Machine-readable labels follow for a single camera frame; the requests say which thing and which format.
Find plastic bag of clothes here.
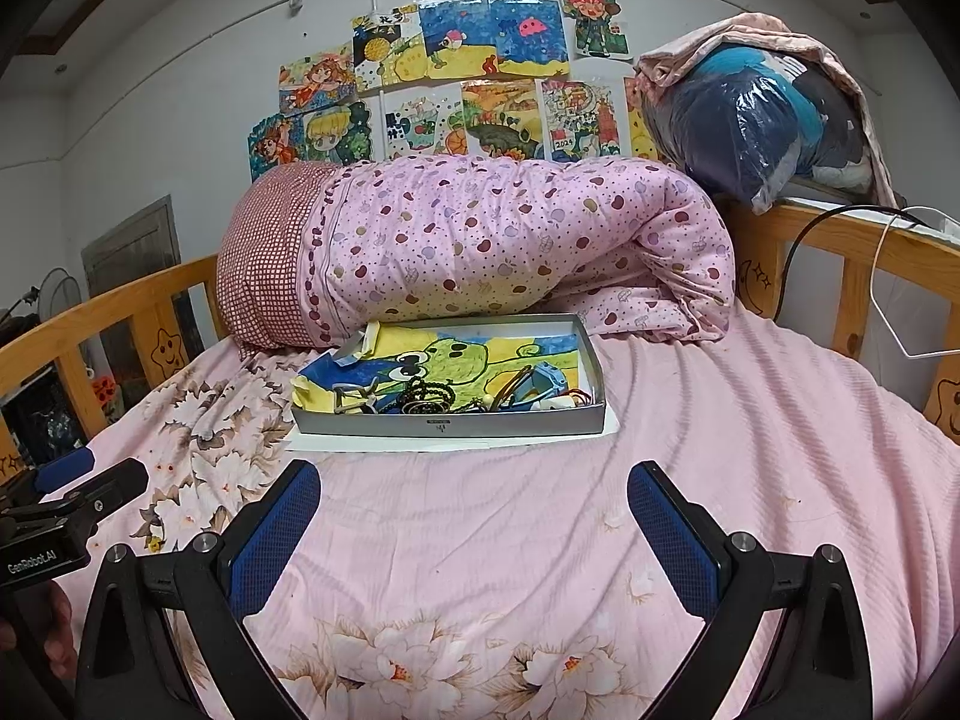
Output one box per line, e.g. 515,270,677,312
645,45,878,216

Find cartoon dinosaur drawing paper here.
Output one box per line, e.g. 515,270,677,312
292,321,582,415

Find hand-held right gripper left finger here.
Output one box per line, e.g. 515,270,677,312
75,459,323,720

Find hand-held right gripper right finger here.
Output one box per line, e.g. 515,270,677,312
626,461,897,720

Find grey door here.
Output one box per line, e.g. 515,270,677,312
81,195,182,391

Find group of wall drawings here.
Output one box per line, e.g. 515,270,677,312
247,0,676,167

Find flower hair tie brown elastic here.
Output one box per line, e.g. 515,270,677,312
480,371,530,413

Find rolled pink apple-print quilt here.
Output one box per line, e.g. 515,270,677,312
216,154,740,351

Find white cable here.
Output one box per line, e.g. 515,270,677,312
870,206,960,362

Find shallow grey cardboard box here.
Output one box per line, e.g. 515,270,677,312
289,313,607,437

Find black cable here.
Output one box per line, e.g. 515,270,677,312
772,202,931,321

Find gold charm key ring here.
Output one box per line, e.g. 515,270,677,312
334,379,383,415

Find bundle in blue plastic bag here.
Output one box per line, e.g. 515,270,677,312
636,13,902,209

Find pink floral bedsheet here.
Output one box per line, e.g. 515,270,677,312
0,307,960,720

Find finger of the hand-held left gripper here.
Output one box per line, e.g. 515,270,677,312
34,448,96,496
64,457,149,522

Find person's left hand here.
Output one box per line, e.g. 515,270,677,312
41,581,80,683

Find black beaded bracelet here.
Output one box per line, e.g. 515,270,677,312
386,379,457,415

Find wooden bed frame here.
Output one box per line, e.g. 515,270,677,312
0,195,960,482

